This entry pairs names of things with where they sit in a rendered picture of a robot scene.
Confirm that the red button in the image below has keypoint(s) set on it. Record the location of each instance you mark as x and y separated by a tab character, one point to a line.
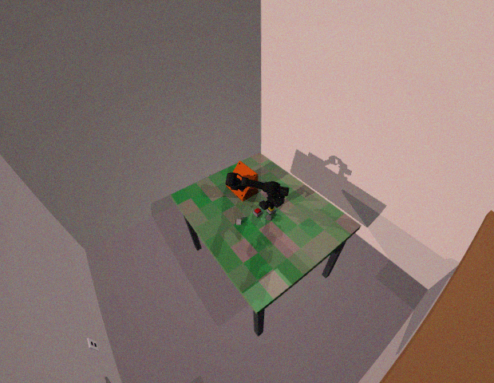
257	212

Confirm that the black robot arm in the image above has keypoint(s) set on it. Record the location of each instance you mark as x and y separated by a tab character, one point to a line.
272	188

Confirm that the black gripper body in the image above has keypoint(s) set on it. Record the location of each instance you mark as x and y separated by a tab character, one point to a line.
265	204

